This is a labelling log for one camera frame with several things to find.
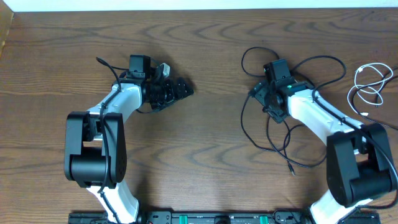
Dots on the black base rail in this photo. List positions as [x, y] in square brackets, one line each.
[165, 217]

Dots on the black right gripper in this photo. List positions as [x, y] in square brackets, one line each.
[260, 91]

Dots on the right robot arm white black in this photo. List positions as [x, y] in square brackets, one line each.
[359, 163]

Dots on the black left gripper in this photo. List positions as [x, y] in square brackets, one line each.
[173, 96]

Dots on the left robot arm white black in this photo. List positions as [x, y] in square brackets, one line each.
[95, 143]

